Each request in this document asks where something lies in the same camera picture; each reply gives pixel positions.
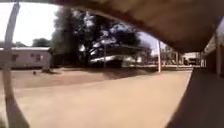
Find white canopy post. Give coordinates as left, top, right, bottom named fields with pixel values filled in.
left=1, top=1, right=22, bottom=103

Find shelter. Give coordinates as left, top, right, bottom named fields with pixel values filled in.
left=88, top=44, right=148, bottom=68

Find large dark trees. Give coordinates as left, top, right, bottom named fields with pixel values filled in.
left=49, top=6, right=153, bottom=68

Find tan canopy roof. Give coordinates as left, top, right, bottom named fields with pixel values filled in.
left=58, top=0, right=224, bottom=54

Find low white building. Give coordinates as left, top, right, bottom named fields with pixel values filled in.
left=0, top=46, right=54, bottom=70

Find pale pole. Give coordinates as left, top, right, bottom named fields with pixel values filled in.
left=156, top=39, right=163, bottom=74

